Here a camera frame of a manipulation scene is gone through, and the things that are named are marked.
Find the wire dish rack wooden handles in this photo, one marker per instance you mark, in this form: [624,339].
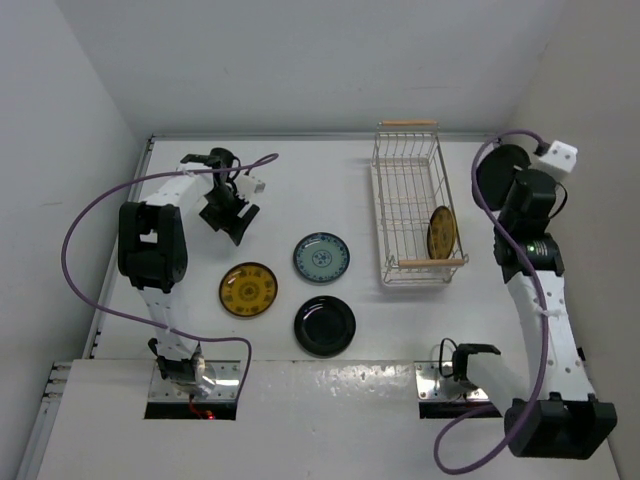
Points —
[409,181]

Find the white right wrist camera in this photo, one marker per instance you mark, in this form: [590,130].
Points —
[556,159]

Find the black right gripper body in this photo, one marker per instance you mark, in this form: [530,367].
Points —
[504,211]

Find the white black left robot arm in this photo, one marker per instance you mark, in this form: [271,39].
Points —
[152,252]

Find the yellow patterned plate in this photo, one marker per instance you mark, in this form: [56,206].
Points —
[248,289]
[441,233]

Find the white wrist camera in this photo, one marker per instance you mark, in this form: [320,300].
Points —
[248,186]
[556,159]

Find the metal base plate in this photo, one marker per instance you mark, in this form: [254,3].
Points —
[218,383]
[433,387]

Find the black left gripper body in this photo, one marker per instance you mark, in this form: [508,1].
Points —
[225,203]

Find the black glossy plate centre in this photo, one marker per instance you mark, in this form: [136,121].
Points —
[324,326]

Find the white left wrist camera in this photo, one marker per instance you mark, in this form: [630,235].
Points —
[248,186]

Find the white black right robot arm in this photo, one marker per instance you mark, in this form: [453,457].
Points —
[556,413]

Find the blue white porcelain plate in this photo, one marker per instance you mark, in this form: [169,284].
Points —
[321,257]

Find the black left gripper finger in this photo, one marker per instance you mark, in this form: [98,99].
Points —
[217,220]
[240,224]

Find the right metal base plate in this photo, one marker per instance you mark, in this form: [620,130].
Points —
[433,387]

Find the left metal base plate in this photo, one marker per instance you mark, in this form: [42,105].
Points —
[218,383]

